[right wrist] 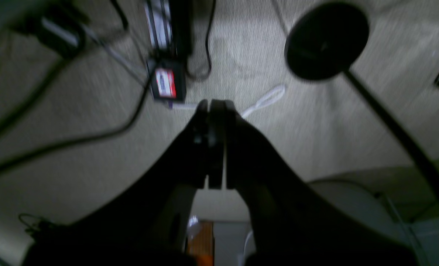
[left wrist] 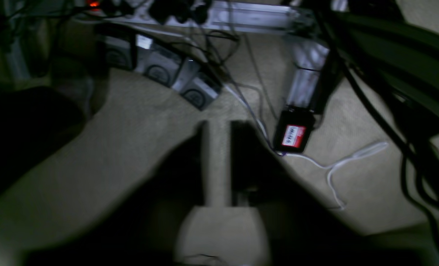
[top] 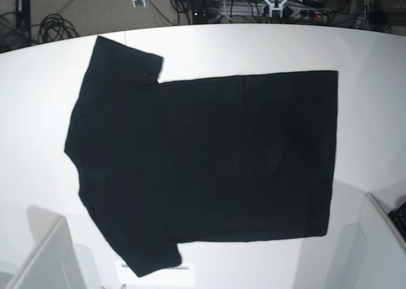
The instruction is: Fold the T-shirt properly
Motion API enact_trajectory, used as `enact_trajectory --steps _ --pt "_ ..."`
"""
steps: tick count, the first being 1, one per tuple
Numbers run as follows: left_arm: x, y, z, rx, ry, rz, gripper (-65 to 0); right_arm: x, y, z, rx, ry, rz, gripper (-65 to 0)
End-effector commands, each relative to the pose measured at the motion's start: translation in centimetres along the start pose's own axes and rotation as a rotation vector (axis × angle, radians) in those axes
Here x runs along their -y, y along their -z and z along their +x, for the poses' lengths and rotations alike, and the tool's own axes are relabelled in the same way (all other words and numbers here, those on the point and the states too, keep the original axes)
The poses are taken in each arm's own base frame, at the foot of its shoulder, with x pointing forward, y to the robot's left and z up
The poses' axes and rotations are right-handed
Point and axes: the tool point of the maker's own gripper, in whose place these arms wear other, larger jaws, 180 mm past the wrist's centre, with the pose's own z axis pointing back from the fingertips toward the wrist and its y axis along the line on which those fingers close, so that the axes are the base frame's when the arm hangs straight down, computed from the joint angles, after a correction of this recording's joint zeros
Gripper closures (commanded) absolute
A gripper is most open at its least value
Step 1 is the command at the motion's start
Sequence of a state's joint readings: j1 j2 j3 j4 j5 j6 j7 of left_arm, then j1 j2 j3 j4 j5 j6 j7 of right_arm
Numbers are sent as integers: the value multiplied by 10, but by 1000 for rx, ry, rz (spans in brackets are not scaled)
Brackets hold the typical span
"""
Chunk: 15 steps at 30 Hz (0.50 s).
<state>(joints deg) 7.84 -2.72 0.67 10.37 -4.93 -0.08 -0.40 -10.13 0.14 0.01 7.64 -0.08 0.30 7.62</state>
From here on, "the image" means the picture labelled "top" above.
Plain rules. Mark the black T-shirt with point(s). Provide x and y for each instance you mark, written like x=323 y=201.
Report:
x=223 y=159

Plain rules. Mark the white slotted panel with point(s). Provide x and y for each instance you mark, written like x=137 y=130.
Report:
x=179 y=276

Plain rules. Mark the grey partition left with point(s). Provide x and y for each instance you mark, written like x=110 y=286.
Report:
x=37 y=251

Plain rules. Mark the grey partition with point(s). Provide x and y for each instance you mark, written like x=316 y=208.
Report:
x=369 y=253
x=37 y=251

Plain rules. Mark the grey partition right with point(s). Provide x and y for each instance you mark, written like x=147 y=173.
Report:
x=369 y=253

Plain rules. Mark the black keyboard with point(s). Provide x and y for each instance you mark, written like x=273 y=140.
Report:
x=398 y=217

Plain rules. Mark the black stand post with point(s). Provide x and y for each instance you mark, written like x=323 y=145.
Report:
x=23 y=20

